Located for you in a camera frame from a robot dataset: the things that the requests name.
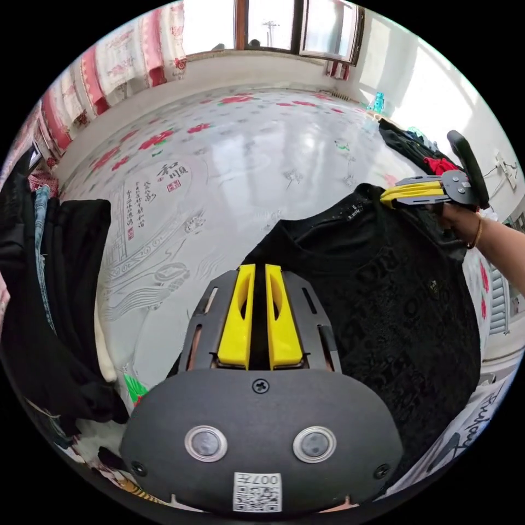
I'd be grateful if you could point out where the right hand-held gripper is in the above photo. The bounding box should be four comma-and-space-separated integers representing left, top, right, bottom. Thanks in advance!
379, 170, 479, 211

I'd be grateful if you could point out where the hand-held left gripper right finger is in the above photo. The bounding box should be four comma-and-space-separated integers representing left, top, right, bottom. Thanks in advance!
265, 264, 305, 370

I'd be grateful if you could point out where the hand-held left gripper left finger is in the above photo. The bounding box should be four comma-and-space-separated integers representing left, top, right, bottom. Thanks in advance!
217, 264, 256, 370

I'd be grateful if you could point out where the black long sleeve shirt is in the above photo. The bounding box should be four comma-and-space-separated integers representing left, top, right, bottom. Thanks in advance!
241, 182, 481, 495

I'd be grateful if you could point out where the person's right forearm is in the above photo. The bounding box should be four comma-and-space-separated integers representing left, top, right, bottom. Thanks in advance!
466, 216, 525, 297

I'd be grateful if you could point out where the person's right hand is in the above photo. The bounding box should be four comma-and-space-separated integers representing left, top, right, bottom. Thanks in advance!
426, 202, 481, 249

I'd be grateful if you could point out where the pile of clothes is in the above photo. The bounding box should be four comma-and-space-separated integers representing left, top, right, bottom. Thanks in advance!
377, 118, 461, 178
0, 163, 140, 498

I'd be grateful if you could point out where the white radiator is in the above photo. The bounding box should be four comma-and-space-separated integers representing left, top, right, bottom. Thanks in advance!
487, 265, 514, 338

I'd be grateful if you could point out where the white shirt with black print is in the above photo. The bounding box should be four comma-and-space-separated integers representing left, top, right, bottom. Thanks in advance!
392, 375, 512, 498

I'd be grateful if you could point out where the window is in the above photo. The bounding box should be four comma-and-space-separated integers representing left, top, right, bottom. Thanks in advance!
183, 0, 366, 67

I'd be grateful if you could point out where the red and white embroidered curtain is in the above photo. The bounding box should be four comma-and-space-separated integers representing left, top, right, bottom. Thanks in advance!
0, 7, 189, 173

